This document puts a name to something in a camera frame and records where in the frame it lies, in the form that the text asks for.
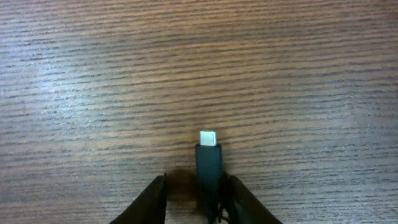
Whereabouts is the black charger cable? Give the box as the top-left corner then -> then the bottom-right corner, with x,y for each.
195,129 -> 224,224

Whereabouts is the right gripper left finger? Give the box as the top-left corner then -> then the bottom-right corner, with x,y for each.
110,174 -> 167,224

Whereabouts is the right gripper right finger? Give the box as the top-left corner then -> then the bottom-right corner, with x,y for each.
222,175 -> 282,224

